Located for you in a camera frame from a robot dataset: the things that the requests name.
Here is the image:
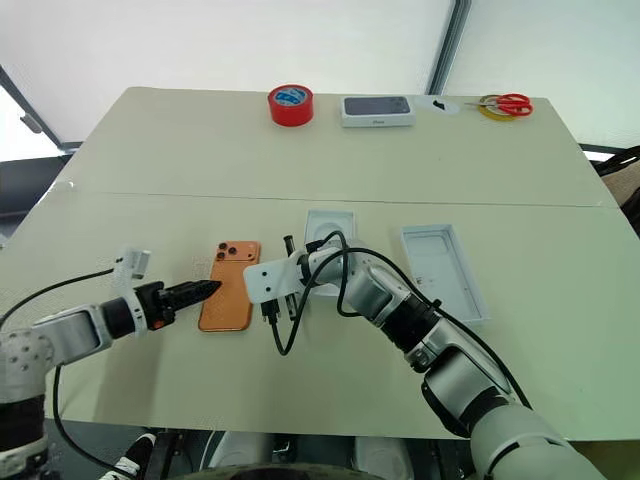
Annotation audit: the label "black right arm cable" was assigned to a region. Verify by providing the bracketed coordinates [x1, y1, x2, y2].
[258, 231, 534, 410]

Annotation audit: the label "white round disc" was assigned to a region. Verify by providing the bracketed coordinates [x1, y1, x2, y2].
[414, 94, 460, 118]

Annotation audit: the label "closed white phone box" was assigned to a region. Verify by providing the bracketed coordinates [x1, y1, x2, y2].
[341, 94, 419, 129]

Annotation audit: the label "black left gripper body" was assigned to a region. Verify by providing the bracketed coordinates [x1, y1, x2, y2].
[135, 281, 178, 331]

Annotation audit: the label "white phone box lid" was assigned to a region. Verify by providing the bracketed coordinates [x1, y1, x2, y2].
[400, 223, 491, 323]

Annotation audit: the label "white rounded robot leg shell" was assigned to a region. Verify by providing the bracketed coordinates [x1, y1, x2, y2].
[353, 436, 417, 480]
[213, 430, 274, 472]

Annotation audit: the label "white phone box base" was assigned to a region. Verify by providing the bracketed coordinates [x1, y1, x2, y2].
[303, 208, 358, 301]

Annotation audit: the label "black and white sneaker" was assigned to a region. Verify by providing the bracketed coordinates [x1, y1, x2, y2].
[110, 432, 158, 480]

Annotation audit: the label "orange smartphone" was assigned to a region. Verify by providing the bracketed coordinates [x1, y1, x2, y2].
[197, 240, 264, 334]

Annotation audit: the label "red handled scissors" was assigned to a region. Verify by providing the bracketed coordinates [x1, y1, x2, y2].
[463, 92, 535, 118]

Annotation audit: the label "dark robot body side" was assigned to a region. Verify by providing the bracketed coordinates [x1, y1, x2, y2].
[0, 393, 50, 480]

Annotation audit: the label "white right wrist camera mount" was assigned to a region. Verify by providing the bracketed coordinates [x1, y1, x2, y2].
[242, 255, 303, 305]

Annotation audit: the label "dark window frame post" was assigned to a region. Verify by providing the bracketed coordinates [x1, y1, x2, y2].
[425, 0, 475, 96]

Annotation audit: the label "dark slanted window frame bar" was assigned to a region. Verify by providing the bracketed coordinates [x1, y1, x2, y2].
[0, 63, 65, 152]

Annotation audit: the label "red tape roll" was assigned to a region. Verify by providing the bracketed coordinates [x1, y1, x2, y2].
[267, 84, 316, 129]

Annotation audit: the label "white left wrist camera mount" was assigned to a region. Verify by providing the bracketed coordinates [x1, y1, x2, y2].
[110, 246, 153, 335]

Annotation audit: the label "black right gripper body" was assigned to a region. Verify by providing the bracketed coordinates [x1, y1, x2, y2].
[294, 253, 311, 301]

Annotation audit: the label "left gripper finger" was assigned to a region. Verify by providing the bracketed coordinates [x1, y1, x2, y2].
[171, 290, 215, 309]
[169, 279, 222, 299]

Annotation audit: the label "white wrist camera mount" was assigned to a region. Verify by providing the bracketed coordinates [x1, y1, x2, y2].
[242, 255, 303, 305]
[110, 246, 153, 335]

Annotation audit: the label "yellow tape roll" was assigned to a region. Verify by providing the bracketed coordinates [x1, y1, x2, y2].
[478, 96, 522, 123]

